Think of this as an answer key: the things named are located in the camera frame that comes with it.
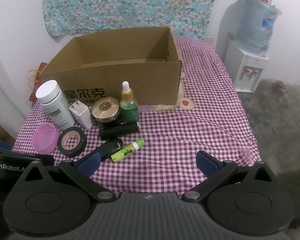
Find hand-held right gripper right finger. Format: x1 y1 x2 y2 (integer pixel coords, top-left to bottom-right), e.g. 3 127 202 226
181 150 275 203

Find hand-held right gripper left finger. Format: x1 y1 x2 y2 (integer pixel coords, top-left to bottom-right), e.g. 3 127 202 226
21 151 117 202

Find glossy black case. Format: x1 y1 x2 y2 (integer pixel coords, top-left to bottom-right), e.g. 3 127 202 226
100 138 124 162

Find green lip balm tube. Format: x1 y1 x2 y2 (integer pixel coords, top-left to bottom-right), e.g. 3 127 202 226
110 138 146 163

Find white charger plug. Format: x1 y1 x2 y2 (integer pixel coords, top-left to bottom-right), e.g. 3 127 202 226
69 99 93 130

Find gold lidded jar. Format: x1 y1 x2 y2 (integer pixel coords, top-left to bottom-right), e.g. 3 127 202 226
91 97 121 124

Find white plastic bottle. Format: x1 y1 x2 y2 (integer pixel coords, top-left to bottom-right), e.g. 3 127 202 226
35 80 75 130

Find green dropper bottle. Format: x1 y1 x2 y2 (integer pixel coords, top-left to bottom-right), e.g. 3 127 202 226
120 81 140 123

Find brown cardboard box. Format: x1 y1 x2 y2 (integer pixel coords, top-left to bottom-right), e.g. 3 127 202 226
38 26 183 105

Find black tape roll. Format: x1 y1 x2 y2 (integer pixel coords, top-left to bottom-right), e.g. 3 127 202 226
57 127 88 157

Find purple checkered tablecloth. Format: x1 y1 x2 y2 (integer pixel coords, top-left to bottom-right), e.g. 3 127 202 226
12 35 262 198

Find black cylindrical tube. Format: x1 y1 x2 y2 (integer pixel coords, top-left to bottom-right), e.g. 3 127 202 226
99 122 140 141

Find pink plastic lid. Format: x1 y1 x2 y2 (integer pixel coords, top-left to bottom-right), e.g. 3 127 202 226
31 123 60 155

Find white water dispenser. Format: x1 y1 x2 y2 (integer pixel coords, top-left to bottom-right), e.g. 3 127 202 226
226 39 270 93

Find dark red floor object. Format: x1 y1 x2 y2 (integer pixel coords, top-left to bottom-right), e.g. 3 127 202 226
272 80 287 95

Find blue water jug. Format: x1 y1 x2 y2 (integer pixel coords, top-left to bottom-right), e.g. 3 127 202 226
236 0 282 54

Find floral blue cloth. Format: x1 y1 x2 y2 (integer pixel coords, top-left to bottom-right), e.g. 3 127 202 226
40 0 232 40

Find red bag yellow handles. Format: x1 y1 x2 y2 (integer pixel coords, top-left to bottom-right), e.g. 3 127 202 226
27 62 50 103

